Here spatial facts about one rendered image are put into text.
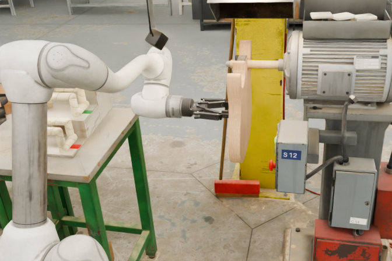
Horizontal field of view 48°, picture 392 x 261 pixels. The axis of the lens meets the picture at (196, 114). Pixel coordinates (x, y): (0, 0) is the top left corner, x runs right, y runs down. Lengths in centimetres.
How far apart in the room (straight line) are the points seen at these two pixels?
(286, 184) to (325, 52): 47
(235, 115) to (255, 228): 136
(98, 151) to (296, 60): 87
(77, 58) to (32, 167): 37
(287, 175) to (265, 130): 134
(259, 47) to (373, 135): 110
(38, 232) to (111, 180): 194
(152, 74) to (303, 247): 112
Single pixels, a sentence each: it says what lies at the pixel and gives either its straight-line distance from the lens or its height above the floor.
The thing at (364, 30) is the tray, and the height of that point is 141.
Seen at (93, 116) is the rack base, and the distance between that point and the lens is 202.
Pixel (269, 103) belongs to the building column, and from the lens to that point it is 275.
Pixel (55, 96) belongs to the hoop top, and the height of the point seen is 112.
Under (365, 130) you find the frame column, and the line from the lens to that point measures 172.
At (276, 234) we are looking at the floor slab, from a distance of 278.
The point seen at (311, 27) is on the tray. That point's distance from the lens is 158.
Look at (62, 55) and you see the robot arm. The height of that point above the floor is 149.
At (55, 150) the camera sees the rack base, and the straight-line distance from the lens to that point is 192.
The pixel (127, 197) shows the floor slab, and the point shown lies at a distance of 315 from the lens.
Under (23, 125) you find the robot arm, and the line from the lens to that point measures 137.
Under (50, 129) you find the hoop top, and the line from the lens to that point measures 185.
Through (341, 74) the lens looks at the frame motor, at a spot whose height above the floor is 127.
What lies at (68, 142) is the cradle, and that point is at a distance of 189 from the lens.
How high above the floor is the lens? 186
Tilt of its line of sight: 27 degrees down
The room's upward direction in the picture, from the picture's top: 4 degrees counter-clockwise
